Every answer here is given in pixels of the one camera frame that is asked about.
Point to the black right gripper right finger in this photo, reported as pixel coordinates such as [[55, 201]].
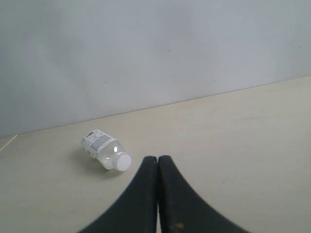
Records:
[[181, 209]]

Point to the white fruit label bottle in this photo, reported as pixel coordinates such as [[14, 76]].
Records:
[[106, 150]]

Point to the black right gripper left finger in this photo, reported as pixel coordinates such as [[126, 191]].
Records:
[[135, 211]]

